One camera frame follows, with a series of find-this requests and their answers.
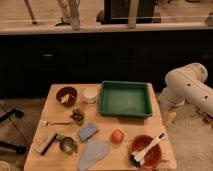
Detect blue sponge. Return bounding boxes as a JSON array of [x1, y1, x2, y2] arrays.
[[77, 123, 98, 142]]

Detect metal measuring cup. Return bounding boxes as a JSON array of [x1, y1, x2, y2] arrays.
[[59, 137, 77, 154]]

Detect light blue cloth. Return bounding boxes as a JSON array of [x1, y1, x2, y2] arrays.
[[78, 140, 110, 171]]

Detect black cabinet on shelf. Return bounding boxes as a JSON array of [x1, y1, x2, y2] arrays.
[[96, 0, 161, 24]]

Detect dark red bowl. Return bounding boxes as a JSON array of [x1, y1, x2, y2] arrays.
[[56, 87, 78, 107]]

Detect white black brush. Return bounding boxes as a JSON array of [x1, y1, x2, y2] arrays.
[[130, 133, 164, 167]]

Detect brown pine cone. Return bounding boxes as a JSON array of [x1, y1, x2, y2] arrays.
[[71, 108, 84, 125]]

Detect metal fork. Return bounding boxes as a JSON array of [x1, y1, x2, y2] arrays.
[[41, 121, 72, 126]]

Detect orange bowl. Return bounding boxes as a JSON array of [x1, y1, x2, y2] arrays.
[[129, 133, 164, 170]]

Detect white item in bowl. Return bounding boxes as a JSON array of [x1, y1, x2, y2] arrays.
[[60, 94, 70, 103]]

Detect green plastic tray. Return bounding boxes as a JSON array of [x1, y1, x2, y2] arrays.
[[98, 81, 152, 119]]

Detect orange apple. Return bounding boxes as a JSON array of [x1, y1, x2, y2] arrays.
[[111, 129, 124, 144]]

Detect white paper cup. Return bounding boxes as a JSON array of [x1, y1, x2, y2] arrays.
[[83, 87, 98, 104]]

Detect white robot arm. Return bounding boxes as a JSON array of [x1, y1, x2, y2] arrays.
[[158, 63, 213, 126]]

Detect green item beside cup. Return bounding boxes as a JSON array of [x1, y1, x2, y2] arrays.
[[56, 134, 66, 141]]

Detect black chair base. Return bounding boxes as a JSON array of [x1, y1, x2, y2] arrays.
[[0, 104, 28, 155]]

